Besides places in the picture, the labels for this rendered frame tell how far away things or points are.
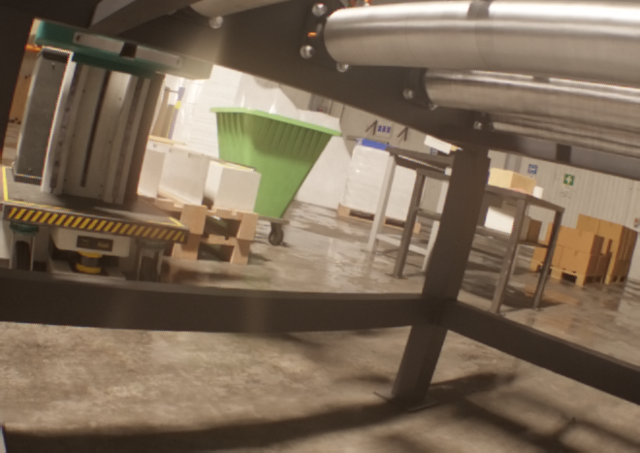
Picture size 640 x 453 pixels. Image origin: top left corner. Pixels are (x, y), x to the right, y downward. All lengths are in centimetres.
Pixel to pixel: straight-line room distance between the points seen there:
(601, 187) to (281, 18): 1051
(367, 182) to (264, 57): 677
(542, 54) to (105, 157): 160
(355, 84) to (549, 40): 54
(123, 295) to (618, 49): 83
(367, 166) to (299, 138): 419
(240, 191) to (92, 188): 114
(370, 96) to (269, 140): 240
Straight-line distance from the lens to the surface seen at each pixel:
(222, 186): 277
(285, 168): 360
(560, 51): 66
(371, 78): 112
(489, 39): 72
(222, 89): 468
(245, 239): 286
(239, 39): 93
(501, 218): 331
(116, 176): 192
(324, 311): 114
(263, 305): 103
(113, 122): 194
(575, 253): 638
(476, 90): 107
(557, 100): 97
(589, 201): 1130
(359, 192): 768
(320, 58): 101
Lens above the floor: 60
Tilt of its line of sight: 4 degrees down
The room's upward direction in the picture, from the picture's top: 13 degrees clockwise
